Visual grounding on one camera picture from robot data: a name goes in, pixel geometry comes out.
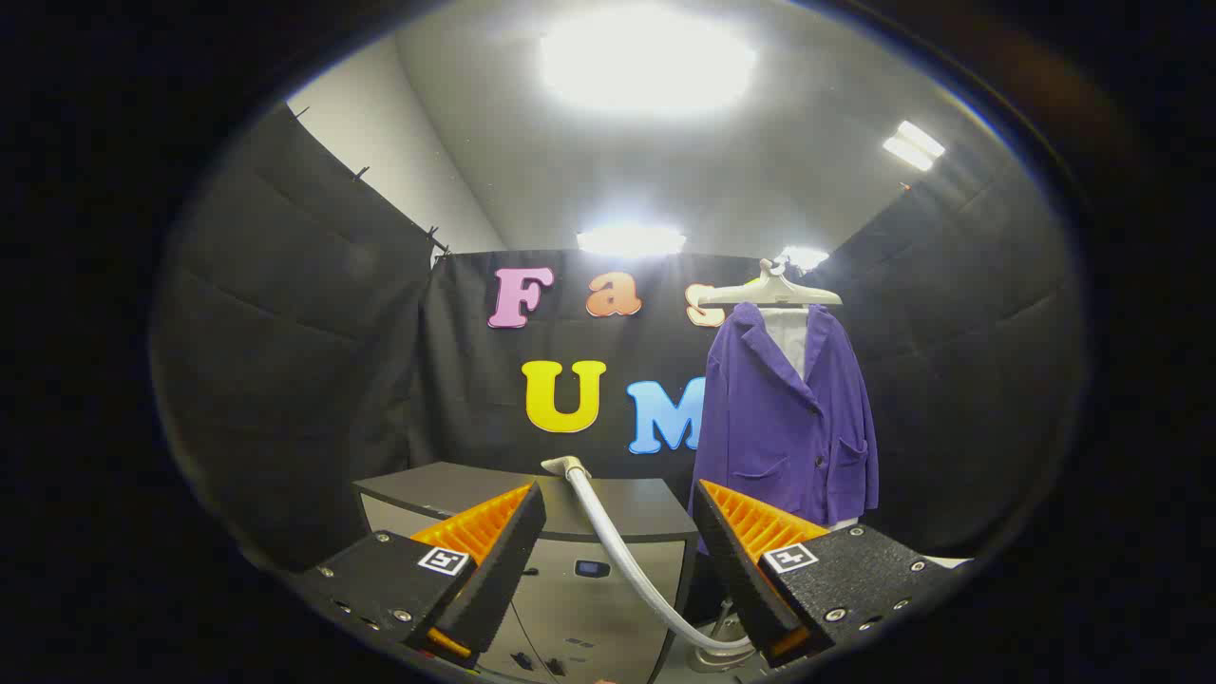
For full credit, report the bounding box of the grey cabinet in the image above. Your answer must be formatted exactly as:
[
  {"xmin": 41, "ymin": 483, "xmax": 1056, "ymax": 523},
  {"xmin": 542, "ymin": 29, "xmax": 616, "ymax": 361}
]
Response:
[{"xmin": 353, "ymin": 463, "xmax": 701, "ymax": 684}]

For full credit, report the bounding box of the double panel ceiling light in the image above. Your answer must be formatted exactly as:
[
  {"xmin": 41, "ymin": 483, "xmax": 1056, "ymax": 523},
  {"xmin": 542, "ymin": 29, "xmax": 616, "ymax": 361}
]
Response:
[{"xmin": 882, "ymin": 120, "xmax": 947, "ymax": 172}]

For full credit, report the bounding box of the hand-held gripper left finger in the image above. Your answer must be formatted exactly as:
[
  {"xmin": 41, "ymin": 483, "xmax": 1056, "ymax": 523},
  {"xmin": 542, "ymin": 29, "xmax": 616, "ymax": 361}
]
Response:
[{"xmin": 302, "ymin": 481, "xmax": 549, "ymax": 663}]

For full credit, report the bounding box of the white hanging board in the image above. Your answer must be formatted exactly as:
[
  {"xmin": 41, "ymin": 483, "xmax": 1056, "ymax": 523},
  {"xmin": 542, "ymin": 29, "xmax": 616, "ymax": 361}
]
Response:
[{"xmin": 760, "ymin": 306, "xmax": 861, "ymax": 531}]

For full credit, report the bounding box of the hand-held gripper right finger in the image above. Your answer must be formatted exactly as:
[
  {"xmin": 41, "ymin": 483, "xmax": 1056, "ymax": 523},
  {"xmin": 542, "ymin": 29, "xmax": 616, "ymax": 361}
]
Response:
[{"xmin": 691, "ymin": 479, "xmax": 957, "ymax": 669}]

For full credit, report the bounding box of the large ceiling light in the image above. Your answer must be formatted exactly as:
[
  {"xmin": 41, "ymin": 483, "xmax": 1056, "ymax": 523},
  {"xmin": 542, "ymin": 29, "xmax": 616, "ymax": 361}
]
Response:
[{"xmin": 539, "ymin": 5, "xmax": 758, "ymax": 117}]

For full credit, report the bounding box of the white clothes hanger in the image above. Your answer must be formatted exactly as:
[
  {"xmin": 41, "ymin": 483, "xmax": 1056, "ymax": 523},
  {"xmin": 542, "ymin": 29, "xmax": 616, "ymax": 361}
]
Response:
[{"xmin": 696, "ymin": 258, "xmax": 844, "ymax": 310}]

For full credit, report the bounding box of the purple corduroy jacket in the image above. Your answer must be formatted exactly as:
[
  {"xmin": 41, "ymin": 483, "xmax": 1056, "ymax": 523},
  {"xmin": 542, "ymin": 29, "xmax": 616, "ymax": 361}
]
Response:
[{"xmin": 691, "ymin": 302, "xmax": 880, "ymax": 557}]

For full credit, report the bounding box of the long ceiling light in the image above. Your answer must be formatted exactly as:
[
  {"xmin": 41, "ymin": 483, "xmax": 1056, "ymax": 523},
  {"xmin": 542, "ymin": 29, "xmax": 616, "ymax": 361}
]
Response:
[{"xmin": 577, "ymin": 225, "xmax": 687, "ymax": 257}]

